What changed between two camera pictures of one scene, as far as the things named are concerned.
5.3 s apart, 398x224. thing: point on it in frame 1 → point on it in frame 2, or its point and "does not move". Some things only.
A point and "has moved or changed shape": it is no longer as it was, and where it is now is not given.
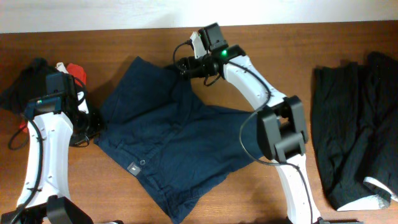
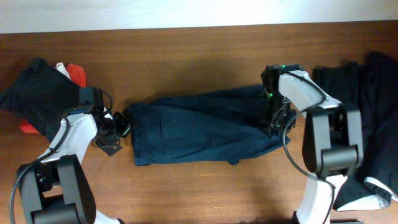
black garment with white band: x=355 y=122 does not move
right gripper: x=194 y=69 → x=281 y=126
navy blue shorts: x=183 y=152 has moved or changed shape
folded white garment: x=61 y=67 does not move
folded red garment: x=76 y=70 does not move
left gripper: x=98 y=120 → x=106 y=144
